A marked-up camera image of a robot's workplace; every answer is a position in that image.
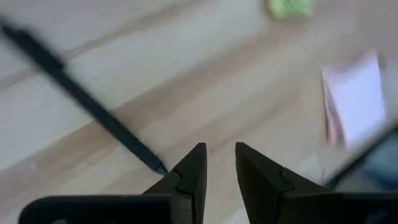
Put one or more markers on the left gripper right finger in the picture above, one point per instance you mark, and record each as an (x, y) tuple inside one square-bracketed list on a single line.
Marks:
[(261, 183)]

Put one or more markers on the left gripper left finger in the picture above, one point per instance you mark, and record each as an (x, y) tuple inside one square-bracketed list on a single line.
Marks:
[(192, 174)]

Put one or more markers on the black pen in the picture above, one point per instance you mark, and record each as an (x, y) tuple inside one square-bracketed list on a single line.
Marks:
[(77, 93)]

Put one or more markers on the green sticky note pad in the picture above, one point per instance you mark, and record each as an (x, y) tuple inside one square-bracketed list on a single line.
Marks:
[(290, 7)]

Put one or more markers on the pink paper stack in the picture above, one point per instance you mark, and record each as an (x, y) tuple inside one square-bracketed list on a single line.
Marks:
[(357, 99)]

